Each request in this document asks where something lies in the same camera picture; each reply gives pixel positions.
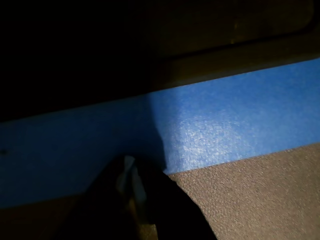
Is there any black gripper finger blue tape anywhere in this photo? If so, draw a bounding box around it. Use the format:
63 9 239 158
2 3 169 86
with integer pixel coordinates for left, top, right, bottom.
72 155 148 240
136 158 209 240

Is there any wide blue tape strip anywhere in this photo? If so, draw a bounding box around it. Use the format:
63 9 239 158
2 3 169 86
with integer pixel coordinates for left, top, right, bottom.
0 58 320 210

